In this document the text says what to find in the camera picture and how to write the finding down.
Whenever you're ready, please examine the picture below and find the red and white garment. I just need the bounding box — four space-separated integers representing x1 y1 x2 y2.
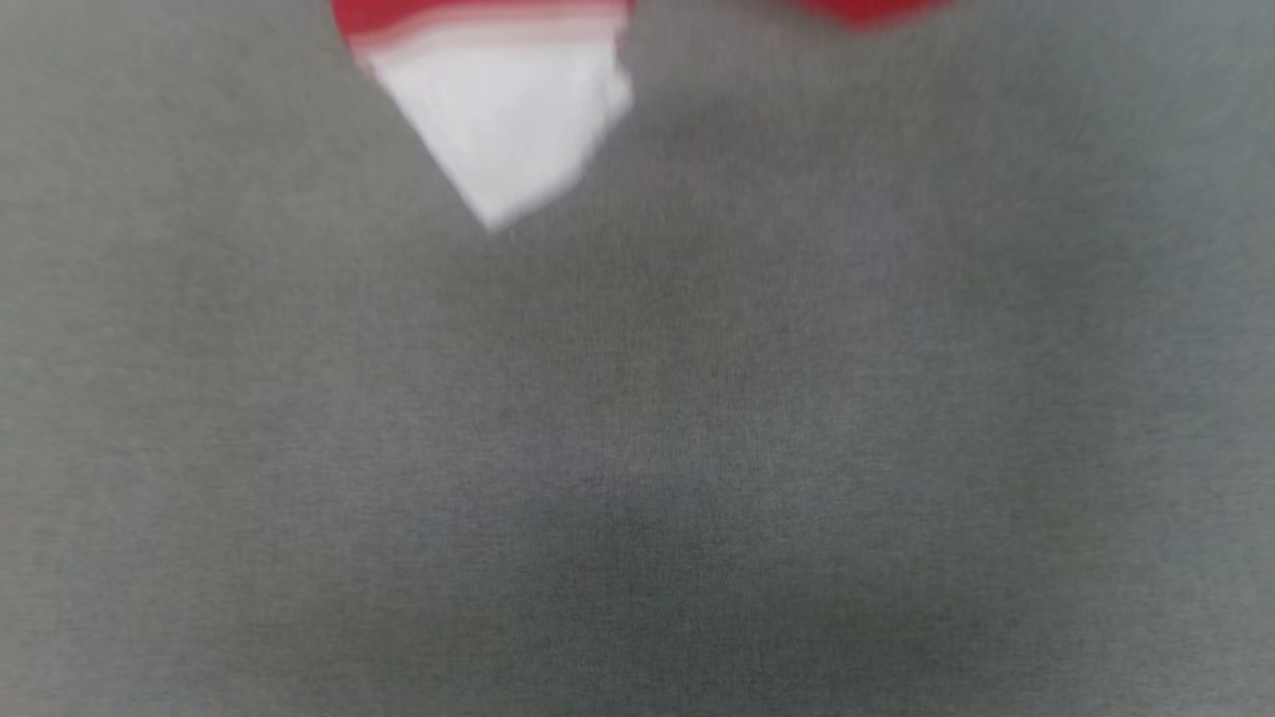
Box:
328 0 959 236

